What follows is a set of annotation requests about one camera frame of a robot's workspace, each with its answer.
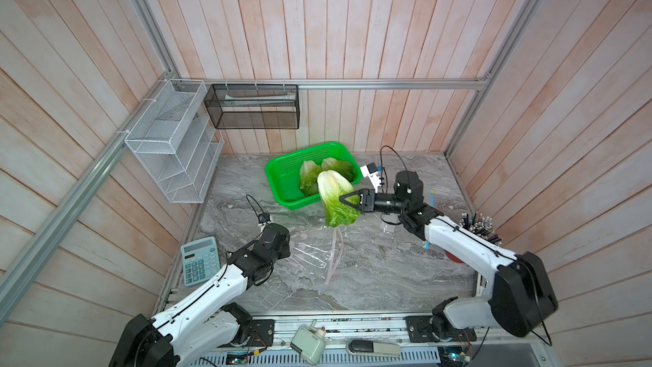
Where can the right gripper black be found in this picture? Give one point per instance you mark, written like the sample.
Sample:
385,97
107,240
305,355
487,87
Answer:
365,205

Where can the chinese cabbage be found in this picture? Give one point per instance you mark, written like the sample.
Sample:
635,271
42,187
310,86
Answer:
344,168
331,186
309,174

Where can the clear zip bag blue seal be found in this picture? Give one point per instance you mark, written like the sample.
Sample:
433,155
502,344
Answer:
411,210

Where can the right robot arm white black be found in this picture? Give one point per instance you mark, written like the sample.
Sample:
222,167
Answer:
518,296

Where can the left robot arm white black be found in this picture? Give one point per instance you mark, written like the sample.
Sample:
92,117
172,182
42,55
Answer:
207,318

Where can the green plastic basket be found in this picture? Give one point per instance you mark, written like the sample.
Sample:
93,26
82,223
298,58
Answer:
283,172

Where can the white box device front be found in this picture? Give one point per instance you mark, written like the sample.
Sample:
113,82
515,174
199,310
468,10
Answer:
309,342

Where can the teal calculator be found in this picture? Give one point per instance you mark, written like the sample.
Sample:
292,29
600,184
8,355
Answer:
200,261

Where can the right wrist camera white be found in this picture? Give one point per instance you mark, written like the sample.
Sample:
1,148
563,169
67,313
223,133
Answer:
374,174

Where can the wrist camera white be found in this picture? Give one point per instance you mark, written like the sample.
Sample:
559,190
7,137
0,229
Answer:
264,218
374,174

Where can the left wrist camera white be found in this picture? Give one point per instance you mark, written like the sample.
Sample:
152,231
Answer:
264,218

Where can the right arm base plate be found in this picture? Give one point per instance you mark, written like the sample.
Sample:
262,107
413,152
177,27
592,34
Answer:
423,330

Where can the black mesh wall basket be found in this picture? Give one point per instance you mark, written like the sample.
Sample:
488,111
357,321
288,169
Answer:
253,106

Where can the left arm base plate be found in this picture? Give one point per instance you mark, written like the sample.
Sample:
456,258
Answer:
258,333

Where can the aluminium rail back wall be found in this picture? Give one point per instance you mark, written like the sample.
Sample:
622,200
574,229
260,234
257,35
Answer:
363,84

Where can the aluminium rail wall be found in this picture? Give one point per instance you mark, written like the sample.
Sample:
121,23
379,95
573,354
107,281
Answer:
363,84
23,271

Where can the white wire mesh shelf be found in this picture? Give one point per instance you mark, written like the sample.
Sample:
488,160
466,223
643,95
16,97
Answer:
175,141

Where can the aluminium rail left wall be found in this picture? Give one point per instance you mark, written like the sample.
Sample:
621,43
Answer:
23,271

